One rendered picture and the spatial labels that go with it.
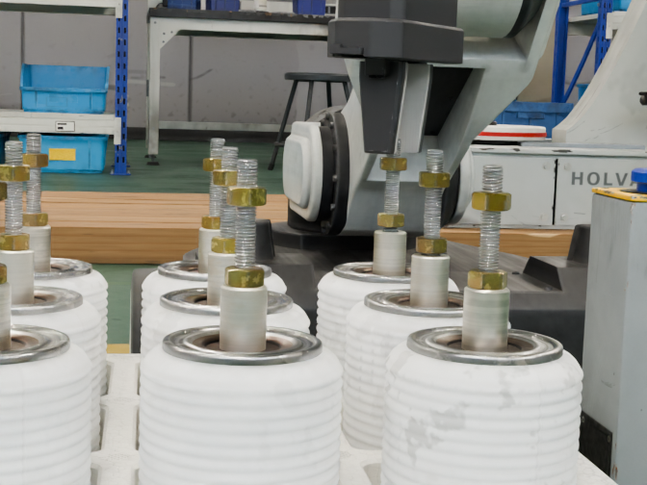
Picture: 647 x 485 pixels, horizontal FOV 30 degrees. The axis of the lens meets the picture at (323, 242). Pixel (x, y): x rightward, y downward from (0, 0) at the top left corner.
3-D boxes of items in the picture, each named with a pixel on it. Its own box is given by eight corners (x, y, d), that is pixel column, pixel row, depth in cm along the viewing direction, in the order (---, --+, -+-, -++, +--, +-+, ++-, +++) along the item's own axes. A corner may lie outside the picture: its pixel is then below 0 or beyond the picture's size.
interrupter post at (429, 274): (455, 314, 70) (457, 257, 69) (416, 315, 69) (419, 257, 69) (439, 306, 72) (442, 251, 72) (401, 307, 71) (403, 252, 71)
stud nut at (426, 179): (454, 187, 70) (455, 172, 70) (443, 189, 68) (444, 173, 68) (424, 185, 71) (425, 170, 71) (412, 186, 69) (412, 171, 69)
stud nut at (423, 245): (452, 252, 70) (452, 238, 70) (440, 255, 69) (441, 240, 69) (421, 248, 71) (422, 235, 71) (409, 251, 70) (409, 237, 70)
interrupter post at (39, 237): (8, 277, 78) (8, 226, 77) (21, 271, 80) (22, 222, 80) (44, 279, 77) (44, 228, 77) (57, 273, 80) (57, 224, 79)
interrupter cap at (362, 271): (467, 282, 82) (467, 271, 82) (392, 292, 77) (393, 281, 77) (385, 268, 87) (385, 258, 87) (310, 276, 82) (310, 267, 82)
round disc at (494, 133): (409, 139, 312) (410, 117, 311) (523, 141, 316) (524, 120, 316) (440, 144, 282) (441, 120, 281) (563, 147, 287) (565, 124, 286)
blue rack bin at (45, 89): (26, 110, 561) (26, 63, 559) (109, 112, 568) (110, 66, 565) (16, 112, 512) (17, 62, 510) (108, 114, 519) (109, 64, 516)
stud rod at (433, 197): (441, 279, 71) (447, 149, 70) (433, 281, 70) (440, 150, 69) (425, 277, 71) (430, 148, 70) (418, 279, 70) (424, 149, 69)
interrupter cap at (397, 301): (515, 320, 68) (516, 309, 68) (390, 324, 66) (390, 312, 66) (461, 298, 75) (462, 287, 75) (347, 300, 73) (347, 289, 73)
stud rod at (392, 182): (381, 248, 82) (385, 137, 81) (396, 248, 82) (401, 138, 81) (383, 250, 81) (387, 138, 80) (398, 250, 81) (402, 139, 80)
